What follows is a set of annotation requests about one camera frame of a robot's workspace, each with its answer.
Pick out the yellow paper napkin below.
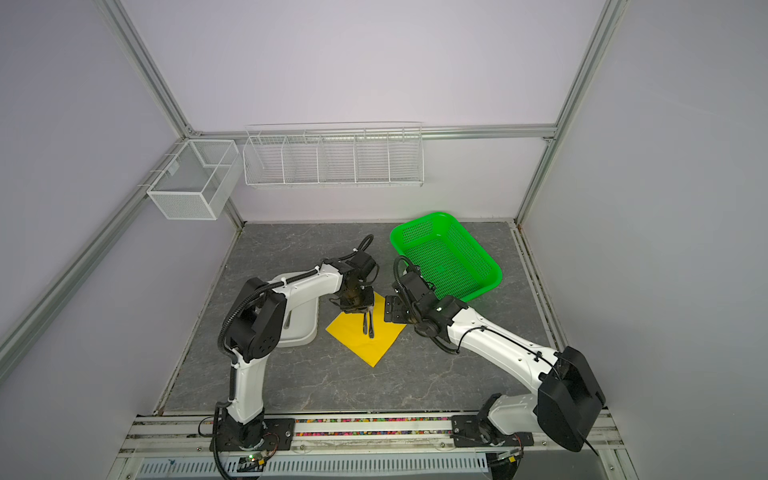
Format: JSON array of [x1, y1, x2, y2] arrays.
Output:
[[326, 293, 405, 367]]

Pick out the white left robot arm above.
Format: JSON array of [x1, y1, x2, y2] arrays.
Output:
[[217, 234, 379, 425]]

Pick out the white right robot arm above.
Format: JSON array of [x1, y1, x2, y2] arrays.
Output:
[[385, 256, 606, 452]]

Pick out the green plastic perforated basket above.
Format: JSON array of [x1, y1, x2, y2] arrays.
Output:
[[390, 212, 503, 302]]

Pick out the white plastic cutlery tray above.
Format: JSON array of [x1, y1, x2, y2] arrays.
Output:
[[277, 297, 319, 348]]

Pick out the small white mesh basket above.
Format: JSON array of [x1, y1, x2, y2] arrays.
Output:
[[148, 139, 243, 221]]

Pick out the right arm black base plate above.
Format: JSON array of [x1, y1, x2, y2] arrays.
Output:
[[450, 414, 534, 448]]

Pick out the long white wire rack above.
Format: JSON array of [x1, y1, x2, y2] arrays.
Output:
[[243, 122, 425, 187]]

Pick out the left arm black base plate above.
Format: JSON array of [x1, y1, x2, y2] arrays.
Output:
[[209, 417, 296, 452]]

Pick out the white slotted cable duct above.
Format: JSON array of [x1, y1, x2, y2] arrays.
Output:
[[136, 452, 490, 479]]

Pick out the aluminium enclosure frame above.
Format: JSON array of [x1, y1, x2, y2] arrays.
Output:
[[1, 1, 618, 479]]

